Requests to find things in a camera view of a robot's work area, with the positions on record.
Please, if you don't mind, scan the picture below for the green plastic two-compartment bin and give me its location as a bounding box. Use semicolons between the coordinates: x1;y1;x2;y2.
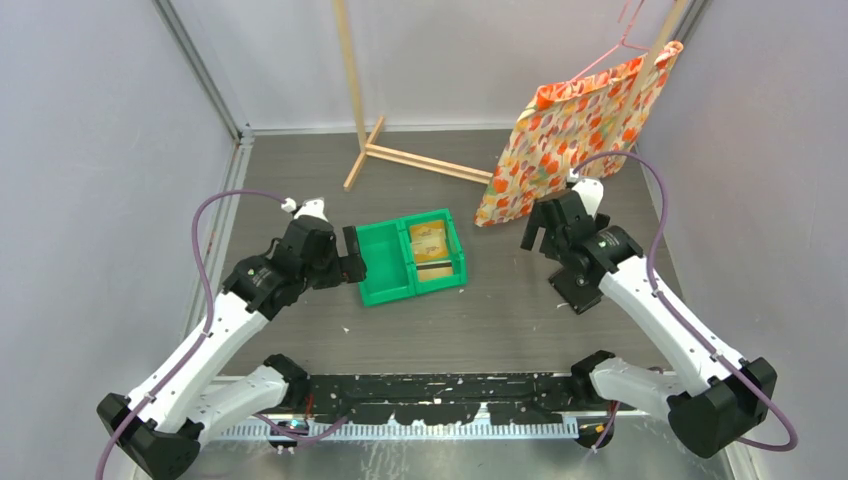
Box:
356;209;468;307

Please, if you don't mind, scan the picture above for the black leather card holder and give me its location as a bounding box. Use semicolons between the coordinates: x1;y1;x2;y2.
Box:
548;260;608;315

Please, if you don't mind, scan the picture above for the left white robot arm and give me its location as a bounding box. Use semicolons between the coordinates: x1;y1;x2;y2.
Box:
97;215;367;479

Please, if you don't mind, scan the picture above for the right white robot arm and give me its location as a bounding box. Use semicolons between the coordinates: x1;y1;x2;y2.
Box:
521;191;778;458

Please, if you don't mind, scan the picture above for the gold card with stripe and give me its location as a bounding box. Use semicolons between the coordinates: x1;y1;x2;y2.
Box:
416;262;454;282

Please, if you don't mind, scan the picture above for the gold patterned card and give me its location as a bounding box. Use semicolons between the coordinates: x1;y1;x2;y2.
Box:
408;221;450;265

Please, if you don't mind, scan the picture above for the wooden drying rack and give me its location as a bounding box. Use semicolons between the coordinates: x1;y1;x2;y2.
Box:
331;1;689;192

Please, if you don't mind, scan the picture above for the floral orange cloth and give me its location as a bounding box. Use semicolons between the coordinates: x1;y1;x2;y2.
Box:
474;41;684;227

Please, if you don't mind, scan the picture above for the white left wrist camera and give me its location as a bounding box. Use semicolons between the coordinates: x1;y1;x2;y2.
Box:
293;197;328;222

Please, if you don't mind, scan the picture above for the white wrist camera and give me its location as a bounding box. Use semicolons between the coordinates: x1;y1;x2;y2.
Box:
293;197;328;222
571;177;604;218

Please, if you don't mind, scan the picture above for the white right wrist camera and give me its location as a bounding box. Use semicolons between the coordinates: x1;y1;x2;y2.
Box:
571;177;604;218

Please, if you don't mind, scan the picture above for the aluminium corner frame post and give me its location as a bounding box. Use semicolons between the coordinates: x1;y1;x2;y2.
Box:
152;0;255;145

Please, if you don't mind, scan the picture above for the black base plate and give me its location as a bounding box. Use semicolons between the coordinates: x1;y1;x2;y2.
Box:
269;372;611;426

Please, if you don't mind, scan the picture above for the slotted metal rail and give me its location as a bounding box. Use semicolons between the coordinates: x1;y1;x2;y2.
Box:
216;417;579;441

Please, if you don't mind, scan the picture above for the pink wire hanger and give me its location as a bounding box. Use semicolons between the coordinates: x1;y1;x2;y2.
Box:
570;0;650;82

